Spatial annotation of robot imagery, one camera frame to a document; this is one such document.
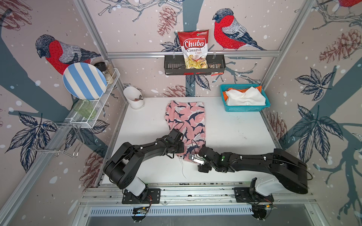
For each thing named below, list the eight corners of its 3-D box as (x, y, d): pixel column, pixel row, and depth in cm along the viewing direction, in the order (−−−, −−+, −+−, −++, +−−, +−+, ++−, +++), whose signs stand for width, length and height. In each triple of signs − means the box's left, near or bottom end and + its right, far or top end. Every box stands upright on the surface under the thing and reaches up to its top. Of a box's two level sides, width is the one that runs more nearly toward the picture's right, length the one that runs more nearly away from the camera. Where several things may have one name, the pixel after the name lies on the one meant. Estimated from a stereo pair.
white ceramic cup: (126, 110, 116) (119, 98, 104) (130, 99, 125) (125, 86, 113) (144, 110, 116) (139, 98, 104) (147, 99, 125) (142, 86, 113)
